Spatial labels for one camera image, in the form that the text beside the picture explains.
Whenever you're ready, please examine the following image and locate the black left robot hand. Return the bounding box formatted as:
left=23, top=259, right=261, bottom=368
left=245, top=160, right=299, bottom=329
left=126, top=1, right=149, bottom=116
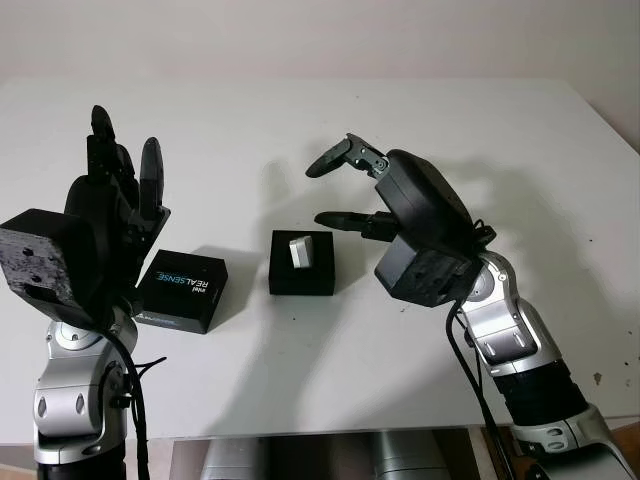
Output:
left=63, top=104, right=171, bottom=321

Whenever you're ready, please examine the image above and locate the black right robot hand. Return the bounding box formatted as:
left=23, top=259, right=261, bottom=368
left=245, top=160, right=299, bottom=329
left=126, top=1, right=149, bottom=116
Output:
left=305, top=133, right=475, bottom=262

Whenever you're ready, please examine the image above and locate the black RealSense box lid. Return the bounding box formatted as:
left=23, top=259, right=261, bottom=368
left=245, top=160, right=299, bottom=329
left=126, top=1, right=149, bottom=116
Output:
left=134, top=248, right=229, bottom=334

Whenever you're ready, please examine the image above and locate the small silver square camera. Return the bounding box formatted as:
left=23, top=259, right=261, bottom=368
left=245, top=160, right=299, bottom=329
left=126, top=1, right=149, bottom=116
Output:
left=288, top=235, right=314, bottom=270

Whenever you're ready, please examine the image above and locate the black open box base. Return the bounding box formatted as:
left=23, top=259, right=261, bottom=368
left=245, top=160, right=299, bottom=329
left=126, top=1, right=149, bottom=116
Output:
left=268, top=229, right=335, bottom=297

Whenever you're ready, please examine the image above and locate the grey robot leg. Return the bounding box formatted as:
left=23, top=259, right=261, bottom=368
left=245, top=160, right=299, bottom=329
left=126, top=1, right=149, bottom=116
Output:
left=204, top=439, right=271, bottom=480
left=374, top=432, right=444, bottom=480

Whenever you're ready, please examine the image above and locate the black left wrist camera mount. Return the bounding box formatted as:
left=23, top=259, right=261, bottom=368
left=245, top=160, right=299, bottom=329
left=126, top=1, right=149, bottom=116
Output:
left=0, top=209, right=104, bottom=321

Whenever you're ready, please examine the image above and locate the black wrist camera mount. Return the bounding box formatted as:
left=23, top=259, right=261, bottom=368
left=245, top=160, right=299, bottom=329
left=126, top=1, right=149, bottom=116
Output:
left=374, top=233, right=474, bottom=308
left=0, top=209, right=104, bottom=321

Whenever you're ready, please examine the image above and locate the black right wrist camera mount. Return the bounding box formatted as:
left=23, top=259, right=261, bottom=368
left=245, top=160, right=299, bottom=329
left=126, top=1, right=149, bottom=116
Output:
left=374, top=233, right=474, bottom=308

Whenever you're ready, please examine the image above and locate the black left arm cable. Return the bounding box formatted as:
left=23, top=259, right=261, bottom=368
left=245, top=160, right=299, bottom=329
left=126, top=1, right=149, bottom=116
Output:
left=107, top=319, right=169, bottom=480

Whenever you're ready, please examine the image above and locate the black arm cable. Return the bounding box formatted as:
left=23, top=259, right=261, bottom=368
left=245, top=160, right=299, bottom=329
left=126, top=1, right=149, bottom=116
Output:
left=107, top=319, right=169, bottom=480
left=446, top=219, right=519, bottom=480

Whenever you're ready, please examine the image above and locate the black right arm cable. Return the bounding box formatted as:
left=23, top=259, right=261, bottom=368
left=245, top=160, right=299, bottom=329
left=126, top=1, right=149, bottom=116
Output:
left=446, top=219, right=519, bottom=480

